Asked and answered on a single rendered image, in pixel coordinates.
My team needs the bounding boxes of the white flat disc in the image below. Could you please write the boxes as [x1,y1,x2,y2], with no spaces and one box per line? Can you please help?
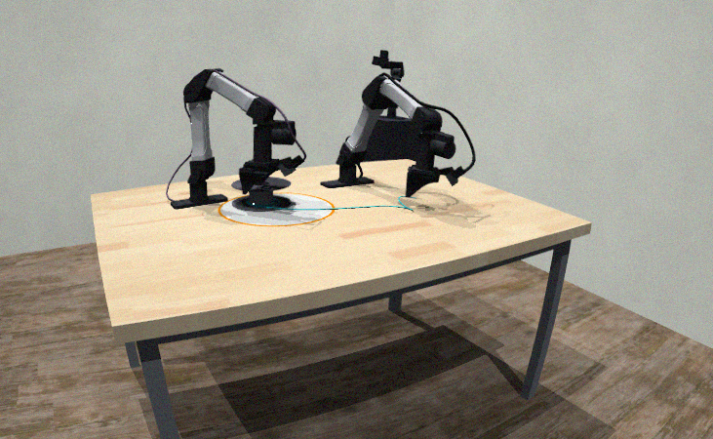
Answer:
[220,193,333,225]

